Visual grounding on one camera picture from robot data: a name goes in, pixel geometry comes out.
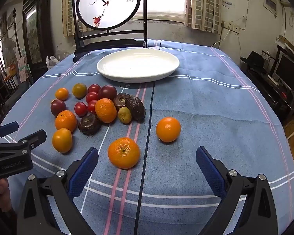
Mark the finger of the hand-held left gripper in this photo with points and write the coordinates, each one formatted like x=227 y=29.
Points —
x=31 y=138
x=8 y=127

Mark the computer monitor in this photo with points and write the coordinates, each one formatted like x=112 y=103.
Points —
x=288 y=72

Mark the red cherry tomato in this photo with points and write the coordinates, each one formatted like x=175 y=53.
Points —
x=94 y=88
x=91 y=107
x=92 y=96
x=80 y=109

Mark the brick patterned curtain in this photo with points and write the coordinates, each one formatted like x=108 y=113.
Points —
x=68 y=7
x=203 y=2

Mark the orange tangerine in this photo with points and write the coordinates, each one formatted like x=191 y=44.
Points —
x=168 y=129
x=66 y=120
x=123 y=153
x=105 y=110

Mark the wrinkled brown passion fruit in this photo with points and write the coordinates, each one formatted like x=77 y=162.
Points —
x=120 y=99
x=135 y=107
x=89 y=124

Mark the black chair with round panel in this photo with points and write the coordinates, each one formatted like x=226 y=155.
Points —
x=107 y=5

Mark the oblong orange tomato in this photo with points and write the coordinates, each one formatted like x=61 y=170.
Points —
x=62 y=140

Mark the black hat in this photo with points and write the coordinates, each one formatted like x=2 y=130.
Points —
x=254 y=60

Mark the white wall socket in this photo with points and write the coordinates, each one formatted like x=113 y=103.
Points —
x=231 y=27

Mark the dark wooden cabinet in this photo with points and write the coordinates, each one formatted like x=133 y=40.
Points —
x=36 y=29

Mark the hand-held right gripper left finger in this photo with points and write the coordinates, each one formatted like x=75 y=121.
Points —
x=84 y=171

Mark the green-orange tomato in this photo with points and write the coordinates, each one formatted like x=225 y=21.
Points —
x=79 y=90

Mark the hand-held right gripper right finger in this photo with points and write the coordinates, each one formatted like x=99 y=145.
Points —
x=209 y=169

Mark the small green fruit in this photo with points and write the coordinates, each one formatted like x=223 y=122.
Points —
x=124 y=114

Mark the person's left hand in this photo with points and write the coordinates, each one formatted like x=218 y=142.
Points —
x=2 y=191

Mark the white plate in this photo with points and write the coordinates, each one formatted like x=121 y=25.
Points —
x=137 y=63

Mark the white fan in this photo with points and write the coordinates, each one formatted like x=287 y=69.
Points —
x=8 y=46

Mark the wall vent grille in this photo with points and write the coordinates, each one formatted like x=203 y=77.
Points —
x=270 y=3

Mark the blue striped tablecloth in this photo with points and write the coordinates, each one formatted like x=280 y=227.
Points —
x=210 y=102

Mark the white plastic bag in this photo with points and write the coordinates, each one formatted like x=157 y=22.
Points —
x=51 y=62

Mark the dark purple plum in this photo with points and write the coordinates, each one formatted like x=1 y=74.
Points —
x=58 y=107
x=107 y=92

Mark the dark coat stand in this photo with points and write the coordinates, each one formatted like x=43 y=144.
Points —
x=16 y=29

